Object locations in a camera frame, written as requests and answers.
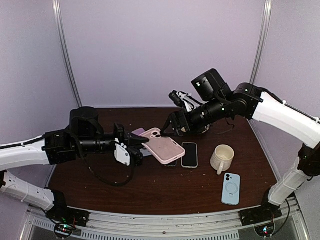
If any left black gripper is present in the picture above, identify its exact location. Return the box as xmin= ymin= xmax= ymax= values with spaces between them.
xmin=76 ymin=122 xmax=149 ymax=154

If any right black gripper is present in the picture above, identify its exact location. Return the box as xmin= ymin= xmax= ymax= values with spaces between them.
xmin=160 ymin=95 xmax=229 ymax=137

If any pink phone case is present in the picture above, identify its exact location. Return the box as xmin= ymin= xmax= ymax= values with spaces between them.
xmin=139 ymin=127 xmax=186 ymax=165

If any black smartphone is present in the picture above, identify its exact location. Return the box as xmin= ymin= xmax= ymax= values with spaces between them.
xmin=164 ymin=160 xmax=178 ymax=167
xmin=180 ymin=141 xmax=199 ymax=169

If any white phone case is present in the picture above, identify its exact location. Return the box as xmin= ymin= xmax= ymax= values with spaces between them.
xmin=180 ymin=141 xmax=199 ymax=170

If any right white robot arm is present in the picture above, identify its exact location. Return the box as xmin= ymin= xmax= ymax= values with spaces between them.
xmin=160 ymin=68 xmax=320 ymax=221

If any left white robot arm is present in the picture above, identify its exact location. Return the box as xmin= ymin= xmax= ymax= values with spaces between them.
xmin=0 ymin=106 xmax=149 ymax=222

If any light blue phone case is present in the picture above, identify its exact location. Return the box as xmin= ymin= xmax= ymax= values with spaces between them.
xmin=221 ymin=172 xmax=241 ymax=206

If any light blue smartphone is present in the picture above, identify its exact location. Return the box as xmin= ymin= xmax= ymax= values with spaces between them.
xmin=139 ymin=147 xmax=152 ymax=158

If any beige ceramic saucer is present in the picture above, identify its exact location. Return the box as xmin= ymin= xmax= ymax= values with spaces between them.
xmin=197 ymin=124 xmax=211 ymax=135

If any cream ceramic mug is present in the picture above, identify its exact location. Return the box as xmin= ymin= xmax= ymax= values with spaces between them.
xmin=210 ymin=144 xmax=235 ymax=175

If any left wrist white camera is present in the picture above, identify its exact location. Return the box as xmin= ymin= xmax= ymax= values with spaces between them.
xmin=114 ymin=138 xmax=144 ymax=167

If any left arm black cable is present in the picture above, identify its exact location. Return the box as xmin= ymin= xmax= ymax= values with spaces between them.
xmin=82 ymin=154 xmax=136 ymax=187

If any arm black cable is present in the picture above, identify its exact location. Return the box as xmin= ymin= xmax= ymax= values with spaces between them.
xmin=82 ymin=154 xmax=136 ymax=187
xmin=262 ymin=87 xmax=320 ymax=123

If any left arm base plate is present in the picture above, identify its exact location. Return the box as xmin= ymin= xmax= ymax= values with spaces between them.
xmin=45 ymin=207 xmax=90 ymax=227

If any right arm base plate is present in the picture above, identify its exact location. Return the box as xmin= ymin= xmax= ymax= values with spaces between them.
xmin=239 ymin=202 xmax=282 ymax=226

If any right aluminium frame post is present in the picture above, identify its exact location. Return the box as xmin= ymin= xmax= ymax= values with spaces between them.
xmin=249 ymin=0 xmax=273 ymax=85

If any aluminium frame post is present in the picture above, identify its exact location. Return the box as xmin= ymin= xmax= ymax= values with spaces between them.
xmin=249 ymin=0 xmax=273 ymax=85
xmin=52 ymin=0 xmax=83 ymax=108

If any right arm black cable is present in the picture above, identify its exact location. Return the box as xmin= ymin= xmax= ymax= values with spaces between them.
xmin=262 ymin=87 xmax=320 ymax=123

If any aluminium front rail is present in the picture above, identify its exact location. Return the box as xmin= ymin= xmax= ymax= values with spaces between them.
xmin=20 ymin=192 xmax=311 ymax=240

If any left aluminium frame post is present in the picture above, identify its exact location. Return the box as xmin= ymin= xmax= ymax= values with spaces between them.
xmin=52 ymin=0 xmax=83 ymax=108

